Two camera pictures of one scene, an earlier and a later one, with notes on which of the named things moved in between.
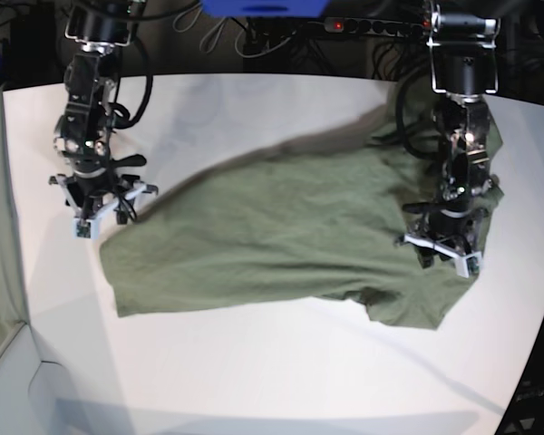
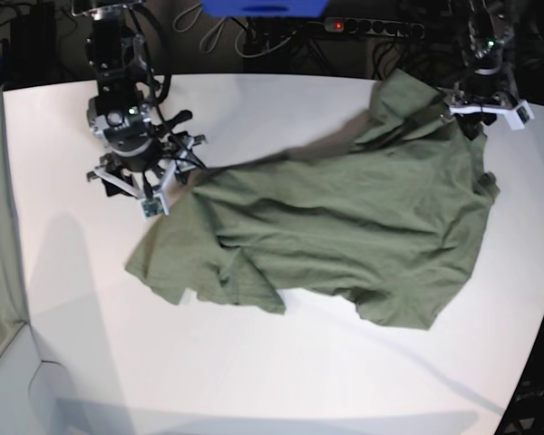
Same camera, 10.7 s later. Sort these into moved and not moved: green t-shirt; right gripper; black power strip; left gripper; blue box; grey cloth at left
Moved: right gripper; left gripper; green t-shirt
Not moved: grey cloth at left; black power strip; blue box
